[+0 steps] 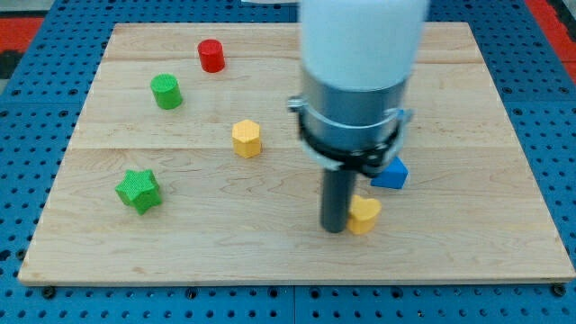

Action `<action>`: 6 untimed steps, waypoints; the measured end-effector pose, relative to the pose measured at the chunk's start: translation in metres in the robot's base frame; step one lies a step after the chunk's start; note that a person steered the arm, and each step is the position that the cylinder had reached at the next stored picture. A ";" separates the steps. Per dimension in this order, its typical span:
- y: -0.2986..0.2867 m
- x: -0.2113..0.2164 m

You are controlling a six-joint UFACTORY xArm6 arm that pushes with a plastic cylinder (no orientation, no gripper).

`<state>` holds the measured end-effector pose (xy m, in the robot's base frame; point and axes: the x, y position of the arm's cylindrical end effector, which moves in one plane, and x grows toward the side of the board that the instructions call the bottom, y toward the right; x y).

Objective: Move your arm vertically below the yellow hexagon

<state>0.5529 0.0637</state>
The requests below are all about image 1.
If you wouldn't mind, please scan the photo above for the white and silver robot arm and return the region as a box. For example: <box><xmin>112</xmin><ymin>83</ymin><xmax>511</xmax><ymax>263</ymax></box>
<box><xmin>289</xmin><ymin>0</ymin><xmax>429</xmax><ymax>177</ymax></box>

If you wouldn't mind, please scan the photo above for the yellow hexagon block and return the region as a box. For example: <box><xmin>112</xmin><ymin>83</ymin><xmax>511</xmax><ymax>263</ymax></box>
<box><xmin>232</xmin><ymin>120</ymin><xmax>262</xmax><ymax>158</ymax></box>

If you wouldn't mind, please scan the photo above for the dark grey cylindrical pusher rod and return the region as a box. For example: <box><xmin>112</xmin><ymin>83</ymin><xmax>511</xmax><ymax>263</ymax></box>
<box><xmin>319</xmin><ymin>169</ymin><xmax>356</xmax><ymax>233</ymax></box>

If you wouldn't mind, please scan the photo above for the yellow heart block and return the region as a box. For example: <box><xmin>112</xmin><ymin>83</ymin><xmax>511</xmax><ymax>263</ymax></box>
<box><xmin>346</xmin><ymin>194</ymin><xmax>383</xmax><ymax>235</ymax></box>

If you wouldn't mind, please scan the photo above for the light wooden board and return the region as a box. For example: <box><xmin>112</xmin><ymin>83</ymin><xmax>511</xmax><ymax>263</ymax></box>
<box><xmin>18</xmin><ymin>22</ymin><xmax>575</xmax><ymax>286</ymax></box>

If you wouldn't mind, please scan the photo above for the blue triangle block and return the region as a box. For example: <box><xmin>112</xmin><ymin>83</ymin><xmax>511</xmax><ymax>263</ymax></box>
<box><xmin>370</xmin><ymin>157</ymin><xmax>409</xmax><ymax>190</ymax></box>

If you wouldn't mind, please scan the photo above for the red cylinder block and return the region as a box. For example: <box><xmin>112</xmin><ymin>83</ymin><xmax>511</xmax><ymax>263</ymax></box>
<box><xmin>197</xmin><ymin>39</ymin><xmax>226</xmax><ymax>73</ymax></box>

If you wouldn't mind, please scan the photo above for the green cylinder block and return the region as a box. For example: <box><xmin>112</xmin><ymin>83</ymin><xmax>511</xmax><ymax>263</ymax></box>
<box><xmin>150</xmin><ymin>74</ymin><xmax>183</xmax><ymax>110</ymax></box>

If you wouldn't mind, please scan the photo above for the green star block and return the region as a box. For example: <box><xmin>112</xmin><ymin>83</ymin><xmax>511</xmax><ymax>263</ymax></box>
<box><xmin>115</xmin><ymin>169</ymin><xmax>162</xmax><ymax>215</ymax></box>

